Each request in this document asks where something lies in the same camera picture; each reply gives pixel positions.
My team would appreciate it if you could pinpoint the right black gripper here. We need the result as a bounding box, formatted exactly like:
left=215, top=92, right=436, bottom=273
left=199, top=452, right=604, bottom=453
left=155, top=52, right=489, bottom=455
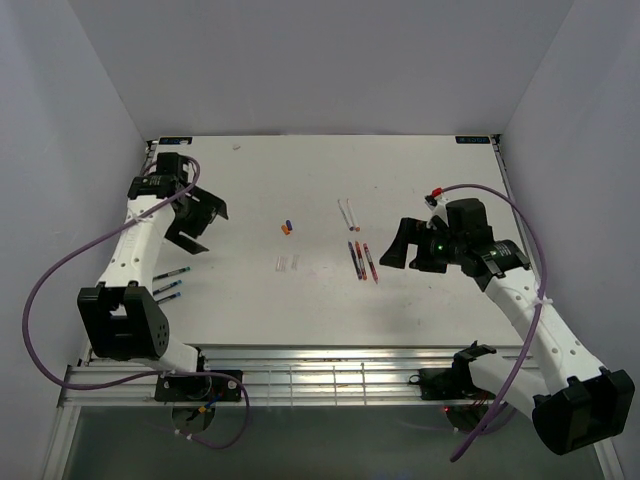
left=379, top=217, right=465, bottom=274

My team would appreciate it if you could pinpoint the red gel pen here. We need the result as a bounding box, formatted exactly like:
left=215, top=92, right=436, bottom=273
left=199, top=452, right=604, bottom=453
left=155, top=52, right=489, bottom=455
left=363, top=242, right=379, bottom=284

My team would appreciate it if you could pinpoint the orange gel pen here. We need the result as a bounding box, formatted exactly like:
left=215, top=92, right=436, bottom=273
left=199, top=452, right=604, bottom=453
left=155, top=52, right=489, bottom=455
left=355, top=241, right=367, bottom=281

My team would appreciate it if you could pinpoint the purple gel pen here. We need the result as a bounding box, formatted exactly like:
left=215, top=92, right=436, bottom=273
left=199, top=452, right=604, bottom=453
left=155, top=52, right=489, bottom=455
left=347, top=241, right=362, bottom=280

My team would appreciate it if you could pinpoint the blue gel pen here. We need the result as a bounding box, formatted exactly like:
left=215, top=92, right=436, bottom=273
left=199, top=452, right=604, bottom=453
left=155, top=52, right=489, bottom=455
left=152, top=280, right=183, bottom=296
left=155, top=292, right=182, bottom=305

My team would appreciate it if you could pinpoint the blue capped white marker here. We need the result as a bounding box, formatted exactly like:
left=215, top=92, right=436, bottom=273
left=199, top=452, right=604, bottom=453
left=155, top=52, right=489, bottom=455
left=337, top=199, right=354, bottom=231

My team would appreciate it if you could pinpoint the orange capped white marker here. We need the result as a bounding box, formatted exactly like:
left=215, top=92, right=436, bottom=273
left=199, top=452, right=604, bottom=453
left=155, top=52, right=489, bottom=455
left=346, top=199, right=361, bottom=232

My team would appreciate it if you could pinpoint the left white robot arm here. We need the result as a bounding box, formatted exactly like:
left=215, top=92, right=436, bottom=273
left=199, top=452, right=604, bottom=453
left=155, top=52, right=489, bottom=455
left=77, top=152, right=228, bottom=400

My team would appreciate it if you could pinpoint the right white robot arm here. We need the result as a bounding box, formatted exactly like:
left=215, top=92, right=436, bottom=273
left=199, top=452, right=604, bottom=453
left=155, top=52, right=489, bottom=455
left=380, top=195, right=635, bottom=455

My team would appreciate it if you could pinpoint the left blue corner label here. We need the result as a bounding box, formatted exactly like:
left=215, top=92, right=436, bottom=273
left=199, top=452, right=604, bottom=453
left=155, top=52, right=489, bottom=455
left=158, top=137, right=193, bottom=145

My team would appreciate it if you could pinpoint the blue corner label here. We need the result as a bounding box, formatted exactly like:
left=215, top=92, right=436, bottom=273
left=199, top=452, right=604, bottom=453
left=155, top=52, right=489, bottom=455
left=158, top=137, right=193, bottom=145
left=455, top=135, right=491, bottom=145

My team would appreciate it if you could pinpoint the right blue corner label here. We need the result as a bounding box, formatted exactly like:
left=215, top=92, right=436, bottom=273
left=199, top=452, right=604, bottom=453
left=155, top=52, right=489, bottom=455
left=455, top=135, right=491, bottom=145

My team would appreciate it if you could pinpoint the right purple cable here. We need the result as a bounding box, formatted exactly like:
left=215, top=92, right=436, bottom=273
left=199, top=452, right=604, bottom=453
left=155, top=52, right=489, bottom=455
left=399, top=183, right=549, bottom=462

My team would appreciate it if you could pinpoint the aluminium rail frame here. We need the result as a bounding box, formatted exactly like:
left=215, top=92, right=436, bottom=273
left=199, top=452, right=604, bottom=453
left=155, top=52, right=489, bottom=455
left=58, top=134, right=601, bottom=411

